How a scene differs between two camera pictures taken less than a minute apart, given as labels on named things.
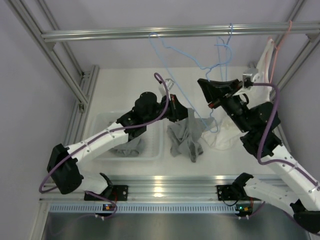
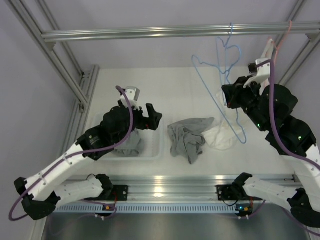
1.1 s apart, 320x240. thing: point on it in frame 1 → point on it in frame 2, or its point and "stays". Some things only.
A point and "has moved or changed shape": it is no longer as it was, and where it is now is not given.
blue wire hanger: [226, 62] → [225, 46]
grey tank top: [188, 131] has moved or changed shape
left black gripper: [178, 111] → [151, 123]
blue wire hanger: [207, 69] → [213, 99]
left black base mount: [113, 192] stays
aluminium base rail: [159, 187] stays
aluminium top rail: [181, 32] stays
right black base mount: [230, 192] stays
